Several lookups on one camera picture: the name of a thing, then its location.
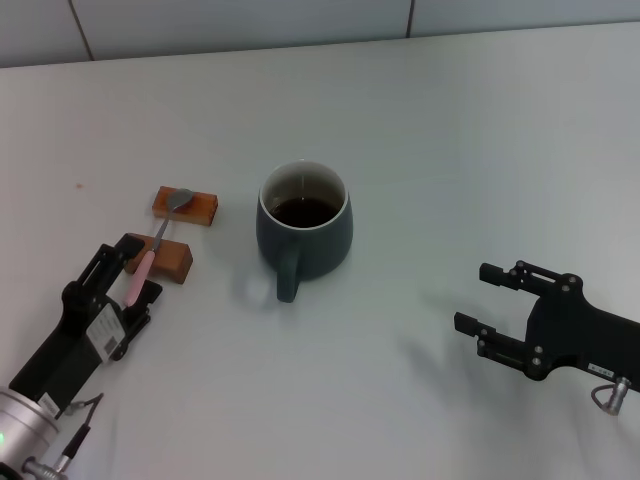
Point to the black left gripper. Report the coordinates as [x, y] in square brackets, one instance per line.
[70, 345]

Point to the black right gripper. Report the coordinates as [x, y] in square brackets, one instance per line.
[575, 330]

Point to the grey ceramic mug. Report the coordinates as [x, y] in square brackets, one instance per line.
[305, 245]

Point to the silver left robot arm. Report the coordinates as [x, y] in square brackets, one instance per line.
[25, 430]

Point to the brown arched wooden block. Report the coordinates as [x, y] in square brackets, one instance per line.
[172, 260]

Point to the orange wooden block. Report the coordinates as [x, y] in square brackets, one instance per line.
[195, 210]

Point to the dark coffee liquid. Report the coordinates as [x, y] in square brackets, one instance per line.
[302, 212]

